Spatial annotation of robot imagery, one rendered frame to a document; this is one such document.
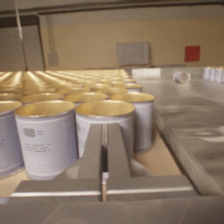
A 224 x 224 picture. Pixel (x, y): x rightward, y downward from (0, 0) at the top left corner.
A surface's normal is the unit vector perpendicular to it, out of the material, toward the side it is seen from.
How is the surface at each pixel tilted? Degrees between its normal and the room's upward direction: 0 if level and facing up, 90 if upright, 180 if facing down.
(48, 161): 90
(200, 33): 90
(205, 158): 0
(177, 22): 90
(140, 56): 92
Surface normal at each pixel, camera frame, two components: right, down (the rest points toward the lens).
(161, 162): 0.00, -0.96
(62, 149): 0.65, 0.21
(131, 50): -0.01, 0.28
